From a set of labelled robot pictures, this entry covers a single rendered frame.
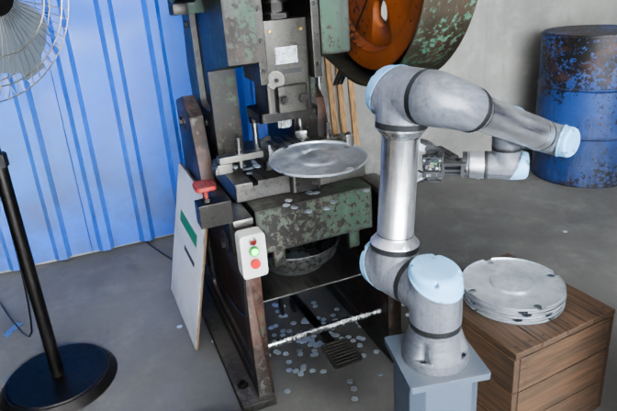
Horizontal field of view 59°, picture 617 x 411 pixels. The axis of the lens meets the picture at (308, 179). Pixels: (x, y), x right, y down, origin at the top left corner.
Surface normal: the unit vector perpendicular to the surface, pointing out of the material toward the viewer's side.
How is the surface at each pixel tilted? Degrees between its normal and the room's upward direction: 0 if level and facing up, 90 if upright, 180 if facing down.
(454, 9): 112
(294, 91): 90
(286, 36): 90
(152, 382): 0
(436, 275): 8
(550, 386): 90
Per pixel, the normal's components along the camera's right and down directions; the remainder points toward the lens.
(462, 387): 0.18, 0.33
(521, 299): -0.07, -0.94
